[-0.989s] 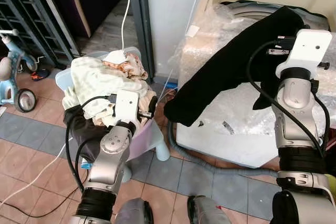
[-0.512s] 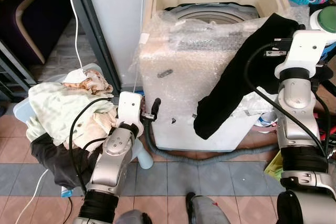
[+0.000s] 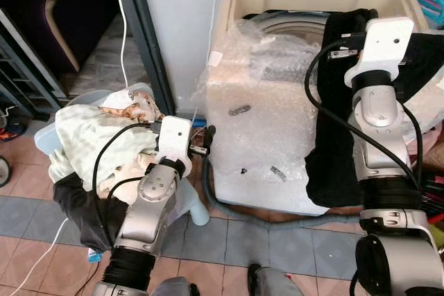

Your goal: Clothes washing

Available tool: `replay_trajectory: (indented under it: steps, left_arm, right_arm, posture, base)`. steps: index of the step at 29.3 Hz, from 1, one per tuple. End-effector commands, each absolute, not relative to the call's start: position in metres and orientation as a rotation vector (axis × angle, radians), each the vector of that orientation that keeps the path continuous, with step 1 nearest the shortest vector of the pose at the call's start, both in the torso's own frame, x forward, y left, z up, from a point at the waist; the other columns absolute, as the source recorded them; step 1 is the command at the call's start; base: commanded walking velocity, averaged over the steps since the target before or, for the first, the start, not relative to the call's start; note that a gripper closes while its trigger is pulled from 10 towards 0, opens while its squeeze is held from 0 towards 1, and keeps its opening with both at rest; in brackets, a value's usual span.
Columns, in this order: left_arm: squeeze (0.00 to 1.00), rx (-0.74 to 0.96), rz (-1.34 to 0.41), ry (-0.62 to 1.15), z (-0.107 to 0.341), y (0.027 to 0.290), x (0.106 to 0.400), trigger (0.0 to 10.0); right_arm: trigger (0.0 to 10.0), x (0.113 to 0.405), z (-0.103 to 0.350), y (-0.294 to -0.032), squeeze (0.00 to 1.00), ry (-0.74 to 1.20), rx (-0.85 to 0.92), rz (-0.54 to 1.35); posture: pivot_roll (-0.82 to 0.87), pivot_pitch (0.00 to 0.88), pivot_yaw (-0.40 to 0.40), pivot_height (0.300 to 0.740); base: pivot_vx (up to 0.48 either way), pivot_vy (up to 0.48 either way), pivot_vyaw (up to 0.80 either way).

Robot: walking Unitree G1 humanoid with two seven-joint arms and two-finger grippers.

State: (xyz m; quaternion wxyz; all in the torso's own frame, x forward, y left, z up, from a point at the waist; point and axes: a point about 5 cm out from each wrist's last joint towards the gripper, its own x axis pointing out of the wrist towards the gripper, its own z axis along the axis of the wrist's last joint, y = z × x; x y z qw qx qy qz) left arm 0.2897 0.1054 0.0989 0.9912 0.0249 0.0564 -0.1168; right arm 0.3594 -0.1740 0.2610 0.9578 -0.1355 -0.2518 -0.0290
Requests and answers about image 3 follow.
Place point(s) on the black garment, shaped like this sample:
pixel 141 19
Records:
pixel 333 143

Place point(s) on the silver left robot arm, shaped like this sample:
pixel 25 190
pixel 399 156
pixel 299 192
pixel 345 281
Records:
pixel 149 199

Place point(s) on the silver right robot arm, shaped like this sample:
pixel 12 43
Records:
pixel 378 109

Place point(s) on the clear bubble wrap sheet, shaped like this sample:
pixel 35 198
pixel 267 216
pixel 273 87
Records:
pixel 263 123

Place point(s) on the light blue laundry basket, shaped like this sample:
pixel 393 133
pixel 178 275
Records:
pixel 198 206

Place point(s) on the brown patterned cloth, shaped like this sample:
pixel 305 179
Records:
pixel 139 109

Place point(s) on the white paper tag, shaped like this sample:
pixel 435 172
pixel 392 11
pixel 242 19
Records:
pixel 215 59

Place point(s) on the light green cloth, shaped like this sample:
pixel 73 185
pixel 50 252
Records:
pixel 90 136

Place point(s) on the dark grey garment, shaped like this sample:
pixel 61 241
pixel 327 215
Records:
pixel 80 206

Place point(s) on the grey left robot foot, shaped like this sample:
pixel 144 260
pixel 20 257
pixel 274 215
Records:
pixel 173 288

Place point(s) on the grey robot foot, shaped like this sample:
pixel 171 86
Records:
pixel 277 283
pixel 173 288

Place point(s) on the grey right robot foot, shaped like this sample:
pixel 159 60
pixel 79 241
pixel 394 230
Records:
pixel 277 283

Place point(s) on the green plastic dustpan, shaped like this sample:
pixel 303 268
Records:
pixel 437 233

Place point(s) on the black wheel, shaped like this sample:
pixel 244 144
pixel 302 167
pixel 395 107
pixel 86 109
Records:
pixel 4 171

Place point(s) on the grey metal rack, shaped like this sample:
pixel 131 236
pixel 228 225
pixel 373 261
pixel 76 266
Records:
pixel 21 41

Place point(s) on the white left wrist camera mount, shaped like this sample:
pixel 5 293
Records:
pixel 175 136

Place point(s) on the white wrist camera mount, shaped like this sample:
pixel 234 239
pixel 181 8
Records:
pixel 385 39
pixel 175 136

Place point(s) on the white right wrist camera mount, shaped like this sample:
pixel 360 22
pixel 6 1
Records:
pixel 385 39

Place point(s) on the grey door frame post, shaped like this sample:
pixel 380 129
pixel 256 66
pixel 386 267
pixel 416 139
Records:
pixel 146 46

